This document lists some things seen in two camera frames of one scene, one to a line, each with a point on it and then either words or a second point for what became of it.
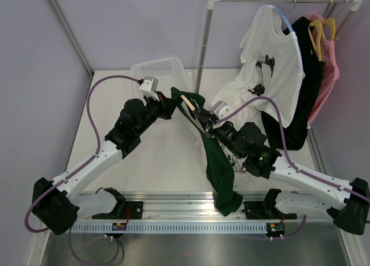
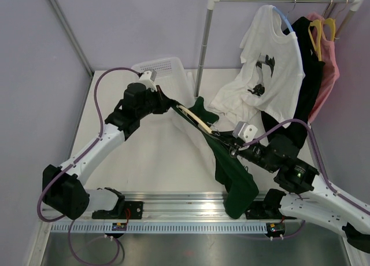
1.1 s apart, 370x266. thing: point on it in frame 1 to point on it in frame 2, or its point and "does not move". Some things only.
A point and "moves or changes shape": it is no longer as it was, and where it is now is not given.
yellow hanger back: [332, 23] does not move
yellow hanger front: [317, 23] does not move
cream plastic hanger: [189, 104] moves or changes shape
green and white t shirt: [221, 174] moves or changes shape
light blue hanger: [284, 19] does not move
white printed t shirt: [272, 69] does not move
